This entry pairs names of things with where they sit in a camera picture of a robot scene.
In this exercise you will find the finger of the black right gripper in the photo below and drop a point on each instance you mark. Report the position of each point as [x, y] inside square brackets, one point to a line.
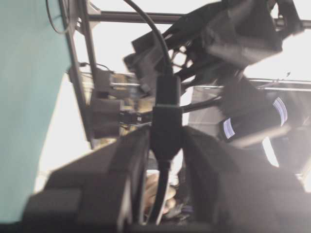
[144, 72]
[148, 48]

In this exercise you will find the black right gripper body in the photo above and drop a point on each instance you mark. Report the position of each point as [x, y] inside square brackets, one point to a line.
[229, 35]

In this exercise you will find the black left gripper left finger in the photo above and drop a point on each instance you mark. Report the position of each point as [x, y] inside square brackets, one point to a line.
[94, 194]

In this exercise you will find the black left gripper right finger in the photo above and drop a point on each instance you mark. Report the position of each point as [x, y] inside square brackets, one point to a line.
[236, 191]

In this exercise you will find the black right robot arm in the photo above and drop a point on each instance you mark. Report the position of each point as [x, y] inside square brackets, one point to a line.
[237, 102]

